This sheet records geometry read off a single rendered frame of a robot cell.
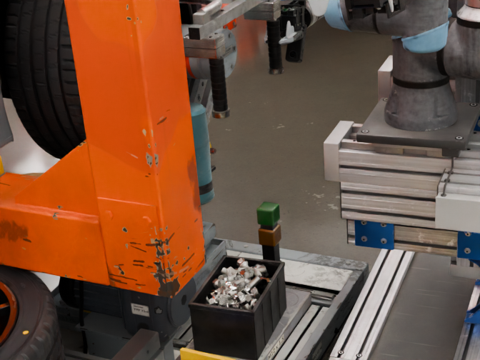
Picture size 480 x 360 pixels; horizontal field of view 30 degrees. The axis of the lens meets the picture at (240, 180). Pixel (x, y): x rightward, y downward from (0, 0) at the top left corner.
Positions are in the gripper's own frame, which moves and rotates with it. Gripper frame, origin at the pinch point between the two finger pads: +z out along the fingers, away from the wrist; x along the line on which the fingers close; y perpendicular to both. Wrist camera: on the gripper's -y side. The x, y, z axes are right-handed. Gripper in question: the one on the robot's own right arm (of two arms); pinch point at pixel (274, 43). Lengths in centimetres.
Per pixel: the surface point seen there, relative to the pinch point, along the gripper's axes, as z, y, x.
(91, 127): 81, 6, -4
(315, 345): 29, -75, 20
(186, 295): 51, -51, -5
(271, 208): 61, -17, 24
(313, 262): -13, -75, 3
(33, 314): 93, -33, -17
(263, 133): -126, -83, -65
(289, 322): 71, -38, 32
